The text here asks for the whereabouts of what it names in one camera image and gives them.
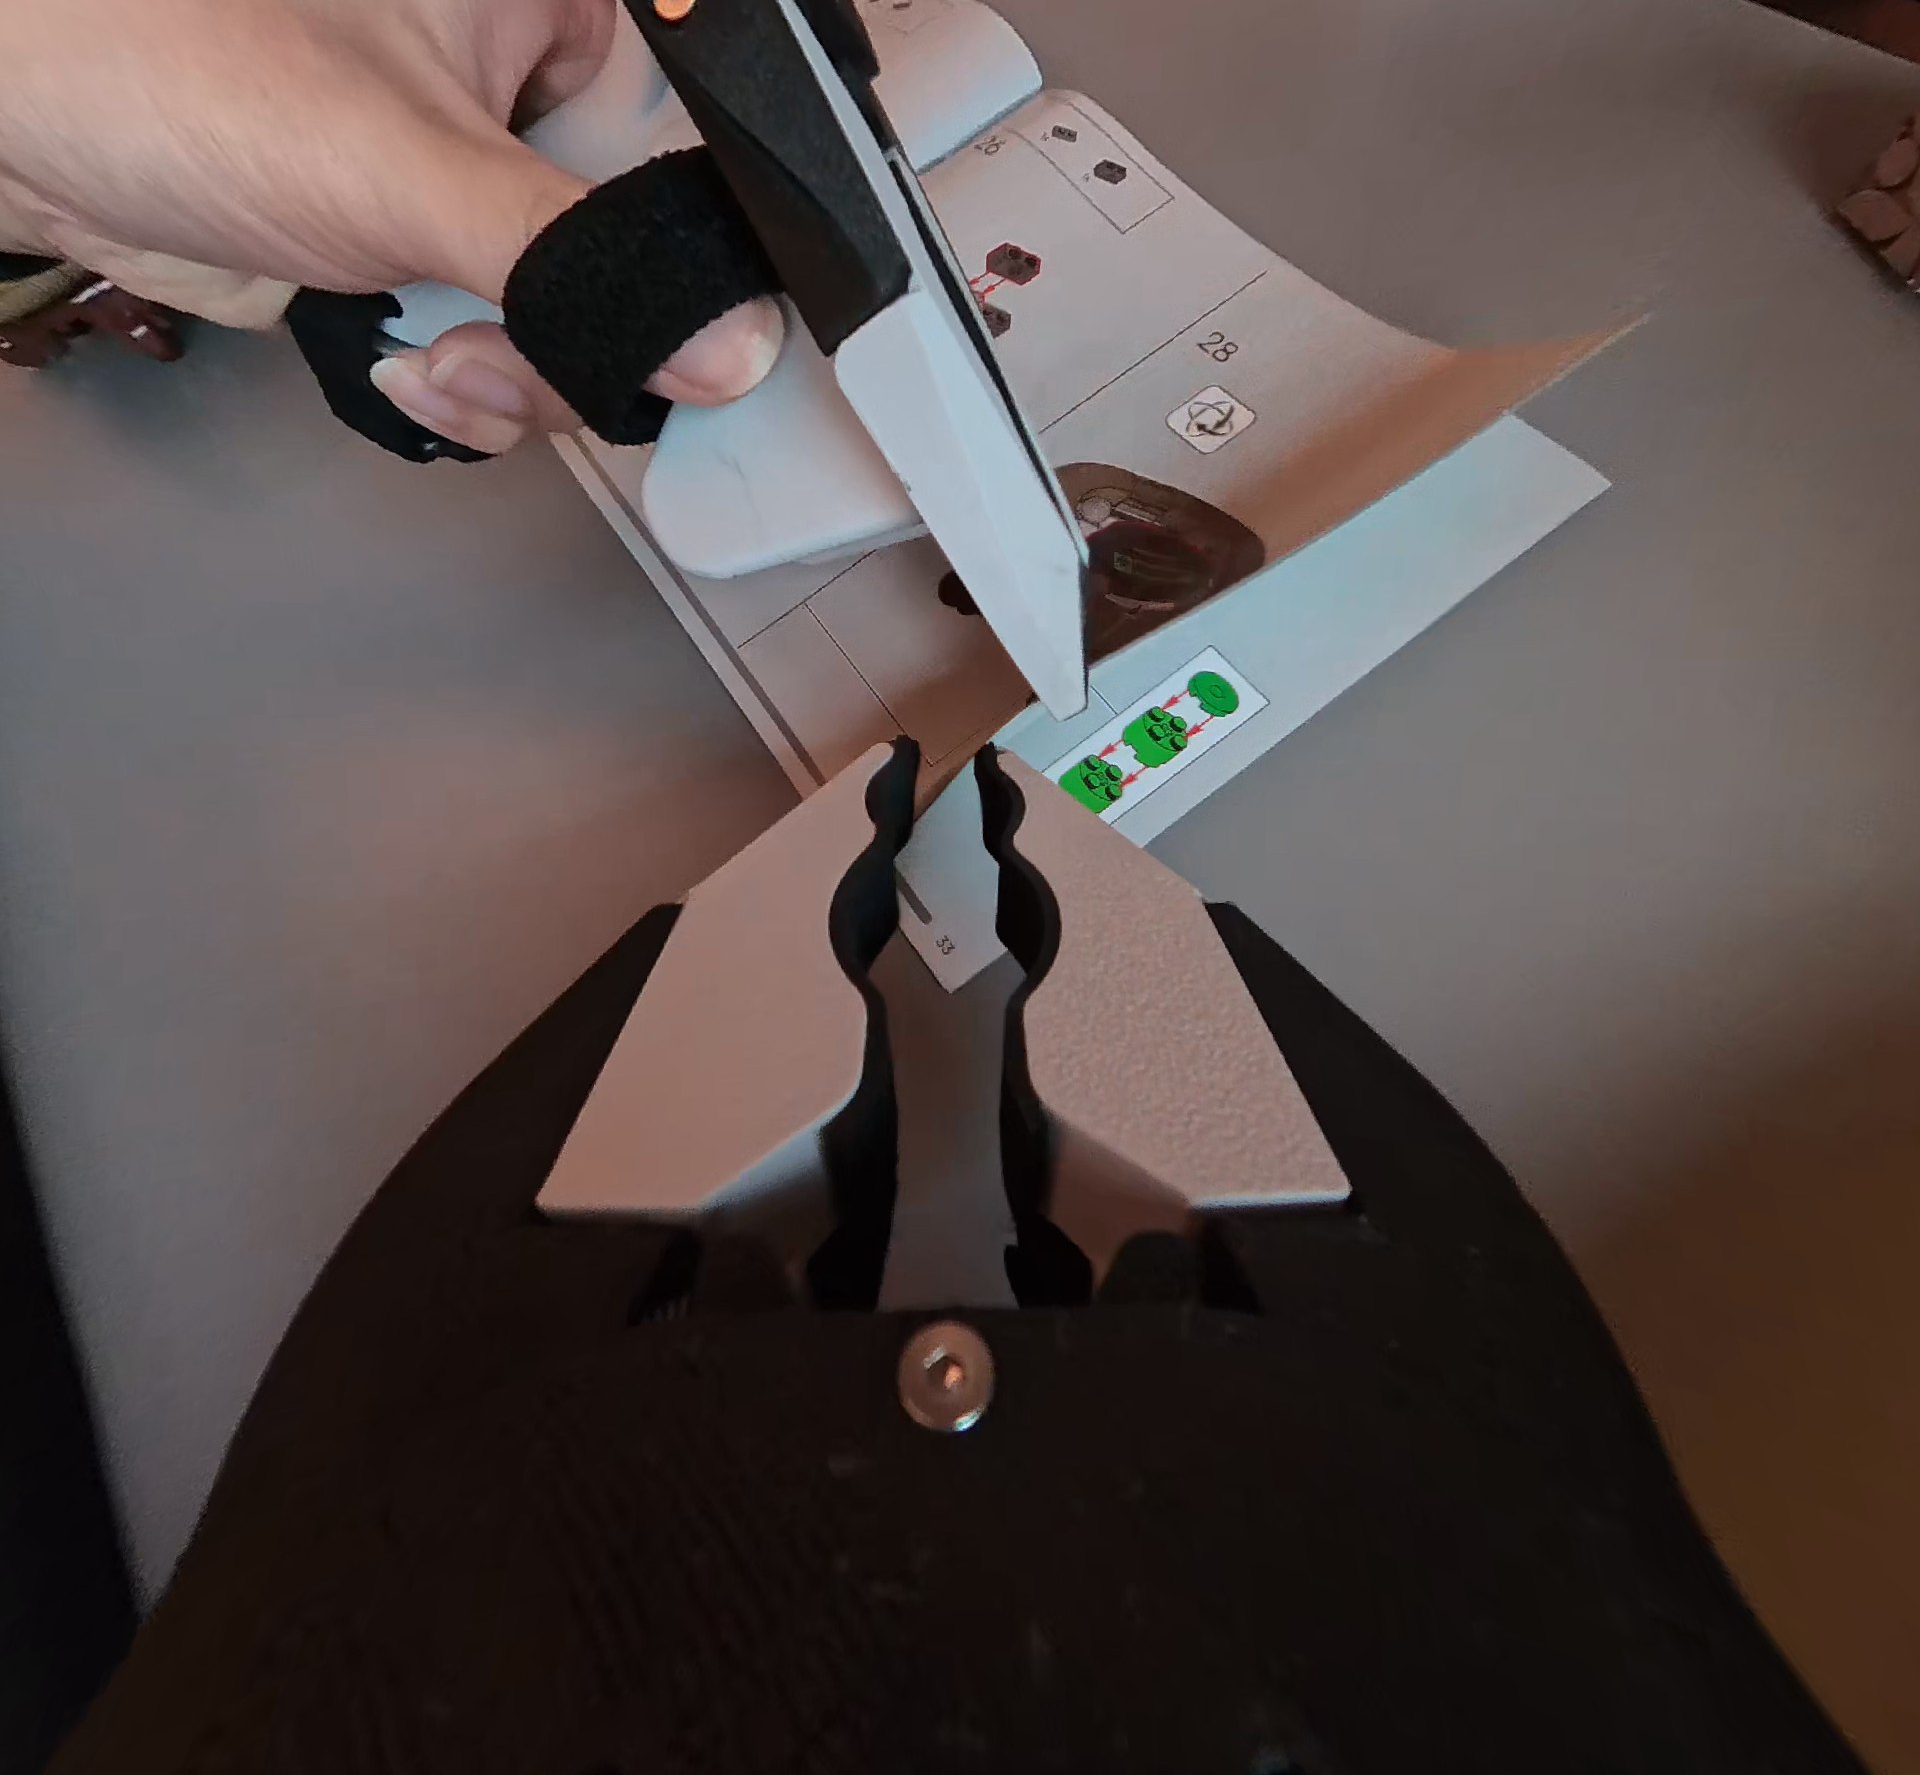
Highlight person's left hand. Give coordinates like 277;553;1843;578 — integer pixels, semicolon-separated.
0;0;790;437

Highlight instruction booklet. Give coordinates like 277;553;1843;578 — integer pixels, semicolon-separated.
548;0;1653;1005

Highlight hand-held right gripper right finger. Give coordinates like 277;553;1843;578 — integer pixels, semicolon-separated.
976;743;1356;1307

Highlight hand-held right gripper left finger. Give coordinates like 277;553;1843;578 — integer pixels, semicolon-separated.
537;738;919;1309

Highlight grey desk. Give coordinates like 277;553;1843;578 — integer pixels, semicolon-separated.
0;0;1920;1775

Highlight tan round brick pot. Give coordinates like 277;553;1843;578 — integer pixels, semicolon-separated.
0;252;188;370

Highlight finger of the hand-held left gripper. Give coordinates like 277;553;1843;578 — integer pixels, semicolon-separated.
755;0;1093;567
831;282;1093;724

